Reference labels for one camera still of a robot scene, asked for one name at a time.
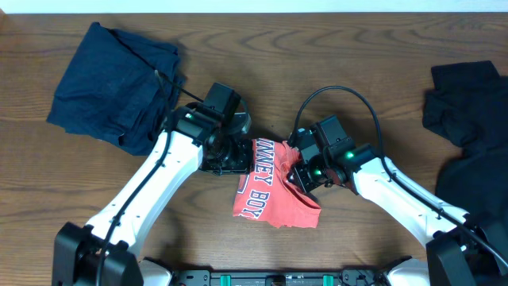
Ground orange red t-shirt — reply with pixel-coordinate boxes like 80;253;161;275
233;138;321;228

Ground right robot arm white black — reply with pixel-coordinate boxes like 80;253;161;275
288;141;507;285

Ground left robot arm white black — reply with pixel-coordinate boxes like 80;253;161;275
52;102;252;285

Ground black clothes pile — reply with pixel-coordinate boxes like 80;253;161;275
422;60;507;224

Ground folded navy blue shirt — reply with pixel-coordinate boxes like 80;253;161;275
47;22;184;156

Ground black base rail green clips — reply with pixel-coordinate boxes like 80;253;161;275
170;269;390;286

